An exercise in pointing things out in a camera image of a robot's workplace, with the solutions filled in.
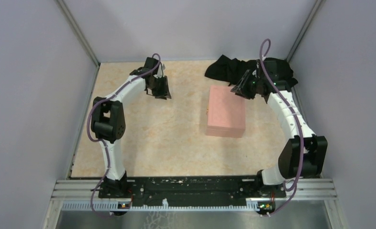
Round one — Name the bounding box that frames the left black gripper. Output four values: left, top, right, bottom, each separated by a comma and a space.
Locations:
149, 75, 172, 100

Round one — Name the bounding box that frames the pink jewelry box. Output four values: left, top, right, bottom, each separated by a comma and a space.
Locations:
206, 85, 246, 138

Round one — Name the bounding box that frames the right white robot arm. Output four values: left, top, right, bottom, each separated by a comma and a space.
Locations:
231, 58, 328, 197

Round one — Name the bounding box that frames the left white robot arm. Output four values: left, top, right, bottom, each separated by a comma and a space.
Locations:
87, 53, 172, 198

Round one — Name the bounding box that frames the black cloth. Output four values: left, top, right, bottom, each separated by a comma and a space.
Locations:
204, 55, 298, 87

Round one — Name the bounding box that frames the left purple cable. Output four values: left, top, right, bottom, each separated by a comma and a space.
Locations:
86, 53, 162, 219

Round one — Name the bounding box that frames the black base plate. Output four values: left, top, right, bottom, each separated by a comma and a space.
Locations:
98, 175, 286, 207

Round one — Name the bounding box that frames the aluminium frame rail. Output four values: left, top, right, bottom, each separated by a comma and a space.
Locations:
51, 178, 338, 200

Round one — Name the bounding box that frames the white toothed cable rail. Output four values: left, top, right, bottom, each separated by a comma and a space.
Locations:
62, 199, 260, 212

